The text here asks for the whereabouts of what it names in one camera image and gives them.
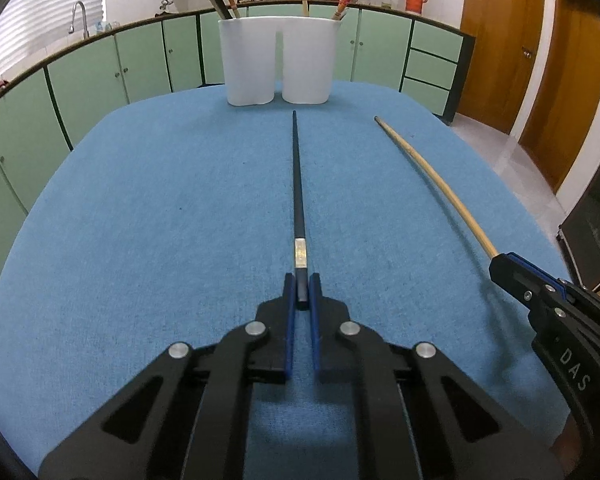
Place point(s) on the green base cabinets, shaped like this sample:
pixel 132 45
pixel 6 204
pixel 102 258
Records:
pixel 140 60

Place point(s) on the black case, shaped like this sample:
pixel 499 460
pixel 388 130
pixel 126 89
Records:
pixel 595 210

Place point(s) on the black chopstick with silver band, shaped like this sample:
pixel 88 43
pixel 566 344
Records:
pixel 298 185

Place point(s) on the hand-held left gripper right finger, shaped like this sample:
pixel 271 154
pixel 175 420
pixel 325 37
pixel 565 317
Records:
pixel 314 330

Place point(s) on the wooden door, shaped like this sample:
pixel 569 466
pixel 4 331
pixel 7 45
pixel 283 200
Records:
pixel 565 85
pixel 500 35

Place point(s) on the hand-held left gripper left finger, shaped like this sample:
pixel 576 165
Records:
pixel 289 325

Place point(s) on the white window blinds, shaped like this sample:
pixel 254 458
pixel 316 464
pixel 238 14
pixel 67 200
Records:
pixel 45 10

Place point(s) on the blue tablecloth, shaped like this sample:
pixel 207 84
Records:
pixel 155 210

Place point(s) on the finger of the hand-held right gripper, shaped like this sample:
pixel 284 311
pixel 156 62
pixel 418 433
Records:
pixel 512 277
pixel 535 266

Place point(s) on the white double utensil holder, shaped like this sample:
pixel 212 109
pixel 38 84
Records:
pixel 250 60

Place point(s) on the clear glass cups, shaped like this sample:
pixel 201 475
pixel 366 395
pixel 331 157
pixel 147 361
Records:
pixel 107 27

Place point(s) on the long plain bamboo chopstick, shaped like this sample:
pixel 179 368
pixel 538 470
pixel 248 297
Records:
pixel 445 180

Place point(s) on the chrome kitchen faucet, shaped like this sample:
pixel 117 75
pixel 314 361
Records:
pixel 85 20

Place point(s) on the small dark countertop ornament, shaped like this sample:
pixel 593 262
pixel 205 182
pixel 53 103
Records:
pixel 165 6

